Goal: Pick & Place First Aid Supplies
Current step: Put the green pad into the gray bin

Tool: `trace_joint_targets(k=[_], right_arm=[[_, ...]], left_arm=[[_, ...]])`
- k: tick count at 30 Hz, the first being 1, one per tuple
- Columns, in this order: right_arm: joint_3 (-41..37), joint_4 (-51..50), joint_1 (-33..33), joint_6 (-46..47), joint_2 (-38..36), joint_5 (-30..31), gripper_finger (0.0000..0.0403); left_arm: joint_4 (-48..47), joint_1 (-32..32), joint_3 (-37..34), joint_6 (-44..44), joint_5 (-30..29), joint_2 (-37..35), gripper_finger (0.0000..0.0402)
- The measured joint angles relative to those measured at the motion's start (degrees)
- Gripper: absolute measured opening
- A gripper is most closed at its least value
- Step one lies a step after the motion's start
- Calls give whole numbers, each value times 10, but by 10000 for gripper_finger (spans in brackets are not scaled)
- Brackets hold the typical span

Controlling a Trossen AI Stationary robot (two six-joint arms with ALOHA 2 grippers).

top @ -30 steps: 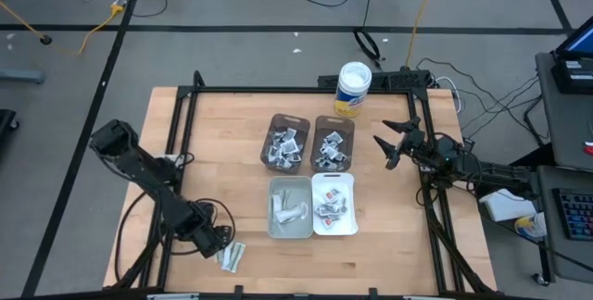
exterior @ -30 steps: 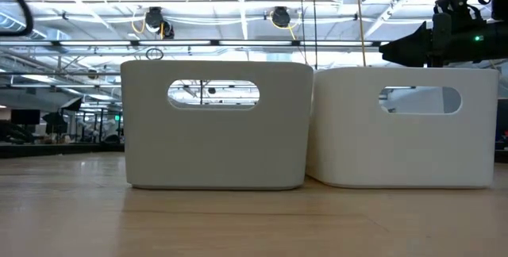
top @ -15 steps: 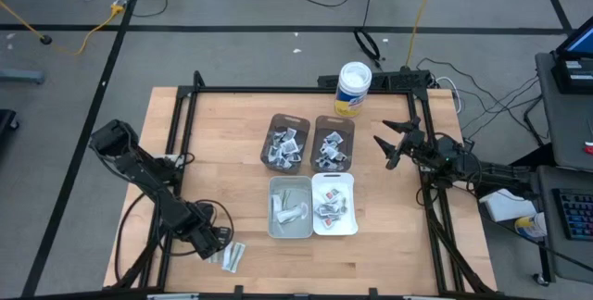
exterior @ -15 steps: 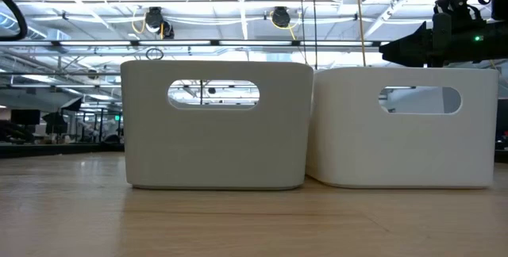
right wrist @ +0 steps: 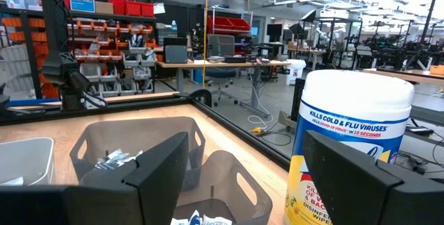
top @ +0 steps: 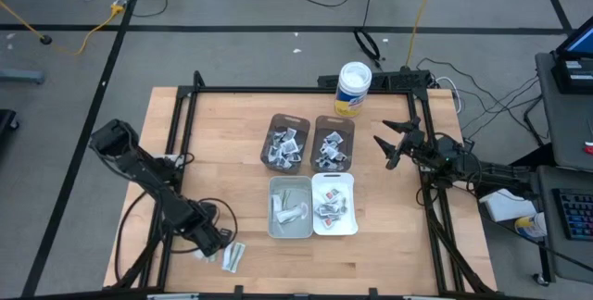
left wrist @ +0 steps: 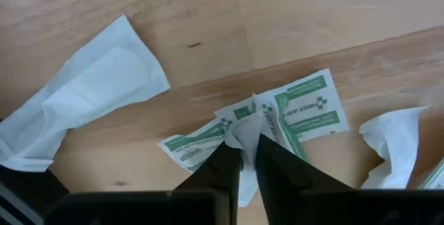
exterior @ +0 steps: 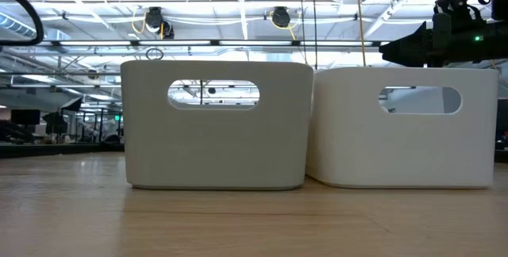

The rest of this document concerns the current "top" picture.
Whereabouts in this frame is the black power cable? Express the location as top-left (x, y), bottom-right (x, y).
top-left (113, 191), bottom-right (161, 288)

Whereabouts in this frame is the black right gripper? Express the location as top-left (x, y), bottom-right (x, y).
top-left (372, 116), bottom-right (425, 171)

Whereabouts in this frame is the grey plastic bin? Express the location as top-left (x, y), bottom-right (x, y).
top-left (267, 175), bottom-right (314, 240)

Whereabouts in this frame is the grey cart shelf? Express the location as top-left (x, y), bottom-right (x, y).
top-left (535, 51), bottom-right (593, 172)

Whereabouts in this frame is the white plastic bin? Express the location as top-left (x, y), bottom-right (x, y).
top-left (311, 172), bottom-right (360, 237)

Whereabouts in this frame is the black cable bundle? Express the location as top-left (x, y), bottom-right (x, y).
top-left (415, 56), bottom-right (546, 146)

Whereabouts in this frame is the black aluminium table frame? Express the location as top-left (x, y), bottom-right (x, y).
top-left (108, 70), bottom-right (497, 300)

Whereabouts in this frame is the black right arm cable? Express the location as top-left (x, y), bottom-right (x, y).
top-left (456, 149), bottom-right (486, 195)

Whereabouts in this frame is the yellow power cable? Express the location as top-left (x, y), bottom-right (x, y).
top-left (405, 0), bottom-right (440, 69)

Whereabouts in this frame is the black laptop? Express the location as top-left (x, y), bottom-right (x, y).
top-left (550, 26), bottom-right (593, 95)

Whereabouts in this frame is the grey keyboard desk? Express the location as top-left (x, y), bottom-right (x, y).
top-left (536, 165), bottom-right (593, 285)

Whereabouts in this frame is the black looped cable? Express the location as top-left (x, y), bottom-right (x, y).
top-left (132, 0), bottom-right (170, 19)

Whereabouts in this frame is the black coiled cable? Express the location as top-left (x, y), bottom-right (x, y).
top-left (353, 29), bottom-right (384, 70)

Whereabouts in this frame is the brown translucent plastic bin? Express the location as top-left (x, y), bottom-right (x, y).
top-left (309, 115), bottom-right (356, 173)
top-left (259, 113), bottom-right (311, 175)

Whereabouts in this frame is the black keyboard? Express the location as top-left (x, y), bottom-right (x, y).
top-left (551, 187), bottom-right (593, 242)

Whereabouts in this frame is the white box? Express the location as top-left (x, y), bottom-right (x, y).
top-left (479, 188), bottom-right (538, 222)

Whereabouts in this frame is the small yellow-blue canister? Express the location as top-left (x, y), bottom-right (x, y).
top-left (513, 213), bottom-right (549, 241)

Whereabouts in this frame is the white disinfectant wipes canister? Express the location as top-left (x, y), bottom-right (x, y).
top-left (334, 61), bottom-right (373, 119)

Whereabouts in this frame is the yellow extension cord with plug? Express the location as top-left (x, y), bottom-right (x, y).
top-left (0, 0), bottom-right (126, 56)

